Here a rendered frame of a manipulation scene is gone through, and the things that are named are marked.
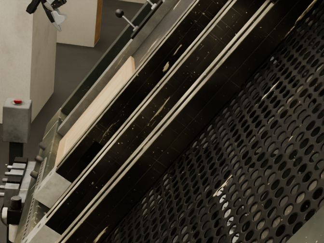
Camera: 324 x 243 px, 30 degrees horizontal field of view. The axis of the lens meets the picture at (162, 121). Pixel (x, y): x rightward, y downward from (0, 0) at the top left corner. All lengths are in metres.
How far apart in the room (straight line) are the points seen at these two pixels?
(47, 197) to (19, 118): 0.84
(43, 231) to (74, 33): 5.83
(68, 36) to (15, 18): 2.79
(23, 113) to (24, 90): 2.06
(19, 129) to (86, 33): 4.66
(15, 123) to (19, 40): 1.99
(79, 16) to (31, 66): 2.68
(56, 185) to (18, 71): 2.87
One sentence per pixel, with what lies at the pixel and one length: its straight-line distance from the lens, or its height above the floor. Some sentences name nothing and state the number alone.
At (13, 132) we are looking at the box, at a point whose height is 0.80.
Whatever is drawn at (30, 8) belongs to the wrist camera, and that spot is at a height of 1.43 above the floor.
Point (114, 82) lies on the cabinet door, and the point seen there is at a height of 1.20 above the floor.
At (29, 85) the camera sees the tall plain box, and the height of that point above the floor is 0.36.
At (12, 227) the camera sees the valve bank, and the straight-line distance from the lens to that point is 2.43.
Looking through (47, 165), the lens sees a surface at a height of 0.90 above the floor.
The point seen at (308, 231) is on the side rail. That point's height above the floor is 1.59.
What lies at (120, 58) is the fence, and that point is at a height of 1.26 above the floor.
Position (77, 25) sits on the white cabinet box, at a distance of 7.47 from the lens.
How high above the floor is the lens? 1.97
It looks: 21 degrees down
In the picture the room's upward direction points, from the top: 7 degrees clockwise
